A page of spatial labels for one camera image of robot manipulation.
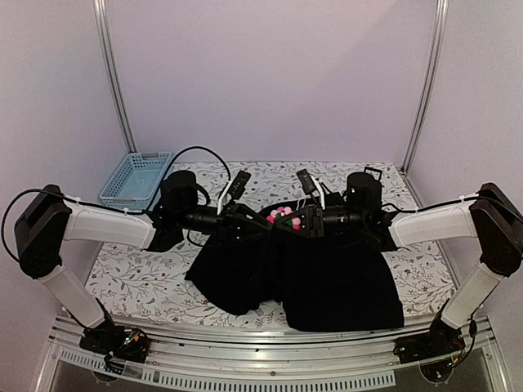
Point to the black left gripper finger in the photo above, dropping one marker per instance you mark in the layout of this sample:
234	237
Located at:
251	232
253	217

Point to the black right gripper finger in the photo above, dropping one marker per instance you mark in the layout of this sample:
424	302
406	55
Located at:
298	230
301	214

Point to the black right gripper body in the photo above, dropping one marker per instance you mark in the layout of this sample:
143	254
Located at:
316	220

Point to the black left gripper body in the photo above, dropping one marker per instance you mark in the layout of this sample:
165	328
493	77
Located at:
225	222

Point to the black t-shirt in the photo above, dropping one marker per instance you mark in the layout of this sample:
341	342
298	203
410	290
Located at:
336	283

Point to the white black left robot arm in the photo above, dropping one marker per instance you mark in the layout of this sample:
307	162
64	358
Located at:
53	218

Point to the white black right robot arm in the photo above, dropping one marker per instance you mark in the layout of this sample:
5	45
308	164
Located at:
487	215

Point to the small black brooch stand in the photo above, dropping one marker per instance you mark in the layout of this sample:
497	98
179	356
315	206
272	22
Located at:
374	172

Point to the floral patterned table mat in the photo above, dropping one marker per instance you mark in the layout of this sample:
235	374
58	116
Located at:
145	285

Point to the light blue plastic basket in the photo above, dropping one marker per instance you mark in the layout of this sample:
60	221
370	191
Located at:
134	181

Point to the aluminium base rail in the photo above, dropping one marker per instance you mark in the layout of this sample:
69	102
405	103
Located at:
187	357

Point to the right aluminium frame post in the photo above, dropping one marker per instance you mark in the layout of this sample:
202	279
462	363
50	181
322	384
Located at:
437	40

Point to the aluminium frame post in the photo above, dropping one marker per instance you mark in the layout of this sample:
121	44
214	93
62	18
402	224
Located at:
111	70
437	40

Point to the left aluminium frame post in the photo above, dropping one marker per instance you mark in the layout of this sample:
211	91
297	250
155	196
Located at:
111	70

